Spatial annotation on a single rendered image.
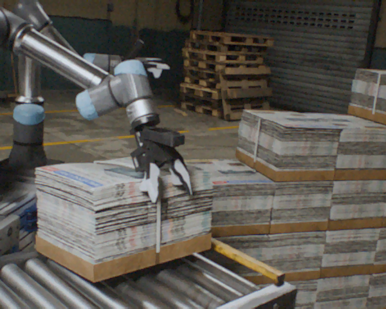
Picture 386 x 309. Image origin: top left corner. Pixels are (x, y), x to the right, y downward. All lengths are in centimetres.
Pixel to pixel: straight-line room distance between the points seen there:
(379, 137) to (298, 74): 770
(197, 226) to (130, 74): 44
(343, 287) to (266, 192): 67
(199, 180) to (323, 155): 100
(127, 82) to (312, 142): 113
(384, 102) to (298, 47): 758
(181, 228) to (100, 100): 39
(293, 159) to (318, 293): 66
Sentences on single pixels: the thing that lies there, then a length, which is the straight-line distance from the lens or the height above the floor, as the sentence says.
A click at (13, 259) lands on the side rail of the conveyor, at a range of 149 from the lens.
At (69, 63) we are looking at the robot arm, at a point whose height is 129.
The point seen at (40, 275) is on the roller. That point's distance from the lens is 142.
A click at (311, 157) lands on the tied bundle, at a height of 94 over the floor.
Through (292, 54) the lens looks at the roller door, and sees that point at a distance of 1023.
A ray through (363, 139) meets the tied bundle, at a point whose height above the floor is 102.
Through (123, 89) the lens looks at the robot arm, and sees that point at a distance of 133.
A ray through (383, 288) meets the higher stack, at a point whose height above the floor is 29.
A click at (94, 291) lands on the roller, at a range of 135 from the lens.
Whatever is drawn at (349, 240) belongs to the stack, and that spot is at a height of 55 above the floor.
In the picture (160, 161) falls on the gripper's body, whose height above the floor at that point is 111.
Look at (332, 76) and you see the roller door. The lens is 974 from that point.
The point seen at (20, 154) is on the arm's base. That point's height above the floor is 87.
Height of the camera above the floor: 144
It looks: 13 degrees down
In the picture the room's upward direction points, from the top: 6 degrees clockwise
